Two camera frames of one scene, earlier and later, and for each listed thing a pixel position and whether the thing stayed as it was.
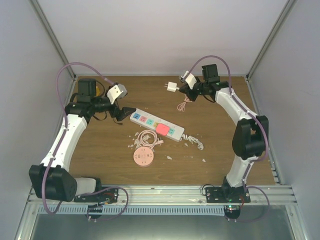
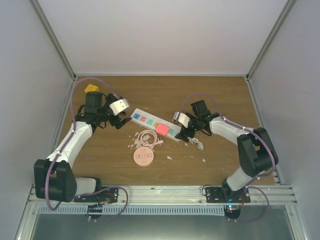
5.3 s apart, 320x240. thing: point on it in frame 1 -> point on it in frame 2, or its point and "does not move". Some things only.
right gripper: x=185 y=89 -> x=181 y=136
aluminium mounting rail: x=184 y=195 does not move
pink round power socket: x=143 y=156 does not move
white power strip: x=176 y=131 does not move
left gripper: x=120 y=115 -> x=118 y=125
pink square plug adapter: x=162 y=129 does not move
